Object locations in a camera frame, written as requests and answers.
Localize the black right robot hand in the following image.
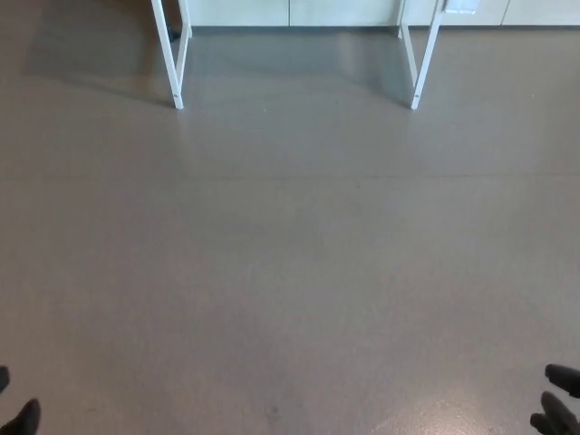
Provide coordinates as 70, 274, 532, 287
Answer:
529, 363, 580, 435

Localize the white cabinet door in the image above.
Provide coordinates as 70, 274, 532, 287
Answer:
500, 0, 580, 27
289, 0, 511, 27
179, 0, 291, 27

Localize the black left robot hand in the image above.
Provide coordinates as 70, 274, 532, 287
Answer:
0, 365, 43, 435

